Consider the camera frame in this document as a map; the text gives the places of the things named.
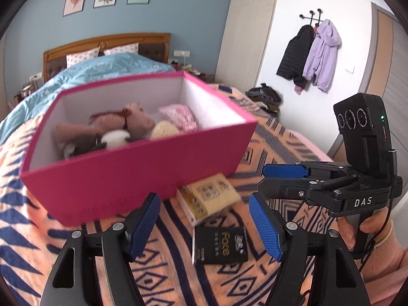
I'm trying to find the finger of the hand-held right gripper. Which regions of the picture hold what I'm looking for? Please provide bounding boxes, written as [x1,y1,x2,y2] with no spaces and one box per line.
[258,174,359,205]
[263,161,351,181]

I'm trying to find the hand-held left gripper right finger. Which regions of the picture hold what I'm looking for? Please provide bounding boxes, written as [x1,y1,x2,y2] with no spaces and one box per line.
[249,192,370,306]

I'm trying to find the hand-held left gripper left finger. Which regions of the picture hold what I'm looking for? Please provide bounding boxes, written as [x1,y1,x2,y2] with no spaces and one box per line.
[40,192,161,306]

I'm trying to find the black tissue pack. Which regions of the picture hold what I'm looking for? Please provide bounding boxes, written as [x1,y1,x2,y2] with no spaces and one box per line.
[192,225,249,266]

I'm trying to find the pink cardboard box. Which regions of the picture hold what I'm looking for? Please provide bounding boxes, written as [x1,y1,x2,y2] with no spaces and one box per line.
[20,71,258,227]

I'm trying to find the yellow tissue pack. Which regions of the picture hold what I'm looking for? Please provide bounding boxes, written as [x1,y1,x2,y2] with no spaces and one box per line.
[176,173,241,225]

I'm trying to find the white plush toy brown scarf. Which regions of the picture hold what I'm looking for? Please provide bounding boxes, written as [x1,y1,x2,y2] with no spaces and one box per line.
[64,130,132,159]

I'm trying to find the brown knitted plush toy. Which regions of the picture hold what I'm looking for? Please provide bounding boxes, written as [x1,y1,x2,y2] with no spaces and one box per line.
[89,102,157,141]
[51,122,99,150]

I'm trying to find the pink floral cloth pouch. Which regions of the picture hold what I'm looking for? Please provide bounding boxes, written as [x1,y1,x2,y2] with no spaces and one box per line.
[158,104,196,132]

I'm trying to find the person's right forearm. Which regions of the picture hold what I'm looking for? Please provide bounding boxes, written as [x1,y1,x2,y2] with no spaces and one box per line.
[359,194,408,306]

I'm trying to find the person's right hand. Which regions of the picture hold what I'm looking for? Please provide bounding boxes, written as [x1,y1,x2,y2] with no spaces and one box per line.
[337,217,396,262]

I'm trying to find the black bag on bed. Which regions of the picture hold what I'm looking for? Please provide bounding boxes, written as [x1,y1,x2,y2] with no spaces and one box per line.
[245,83,283,117]

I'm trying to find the wooden door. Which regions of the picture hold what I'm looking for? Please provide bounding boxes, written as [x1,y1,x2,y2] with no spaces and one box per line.
[328,2,408,163]

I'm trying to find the lilac hooded jacket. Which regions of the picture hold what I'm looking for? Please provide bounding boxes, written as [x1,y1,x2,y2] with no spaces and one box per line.
[302,19,341,94]

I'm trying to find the black puffer jacket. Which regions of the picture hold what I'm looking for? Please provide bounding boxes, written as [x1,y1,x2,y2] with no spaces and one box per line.
[276,24,315,91]

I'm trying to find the cluttered nightstand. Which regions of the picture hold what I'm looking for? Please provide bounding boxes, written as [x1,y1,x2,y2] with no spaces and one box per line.
[169,59,215,83]
[6,81,42,109]

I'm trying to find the beige wardrobe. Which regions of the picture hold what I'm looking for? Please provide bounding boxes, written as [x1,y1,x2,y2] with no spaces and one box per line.
[216,0,281,85]

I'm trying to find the blue floral duvet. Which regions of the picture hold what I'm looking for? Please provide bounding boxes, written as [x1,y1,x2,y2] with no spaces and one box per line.
[0,53,176,145]

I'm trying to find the white patterned pillow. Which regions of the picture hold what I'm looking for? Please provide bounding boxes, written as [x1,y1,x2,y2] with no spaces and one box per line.
[66,47,101,68]
[104,42,139,56]

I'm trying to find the wooden headboard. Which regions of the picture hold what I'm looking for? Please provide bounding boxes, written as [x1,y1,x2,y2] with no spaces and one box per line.
[43,32,172,82]

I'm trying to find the black wall coat hooks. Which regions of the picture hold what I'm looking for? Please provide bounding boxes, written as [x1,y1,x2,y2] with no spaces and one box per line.
[299,9,324,26]

